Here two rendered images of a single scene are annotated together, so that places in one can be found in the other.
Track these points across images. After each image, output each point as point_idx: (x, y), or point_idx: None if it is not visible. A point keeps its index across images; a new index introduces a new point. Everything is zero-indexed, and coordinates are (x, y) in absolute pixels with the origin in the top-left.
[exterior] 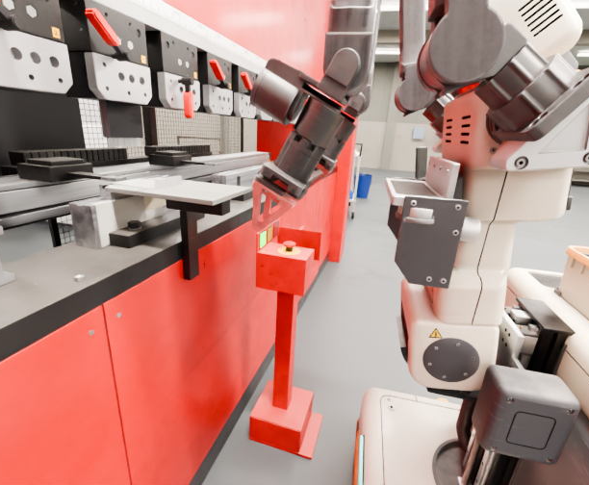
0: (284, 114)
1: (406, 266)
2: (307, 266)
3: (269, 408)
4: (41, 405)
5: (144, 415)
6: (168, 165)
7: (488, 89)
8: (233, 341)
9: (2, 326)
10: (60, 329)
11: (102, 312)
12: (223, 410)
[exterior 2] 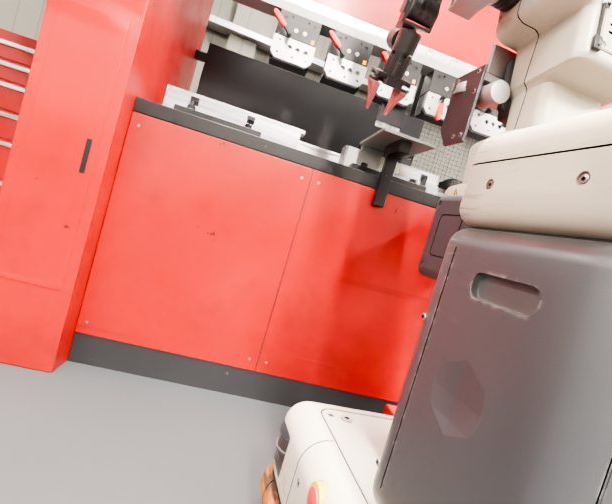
0: (391, 42)
1: (445, 131)
2: None
3: None
4: (268, 187)
5: (304, 263)
6: (446, 187)
7: None
8: (407, 318)
9: (275, 142)
10: (291, 162)
11: (311, 173)
12: (368, 376)
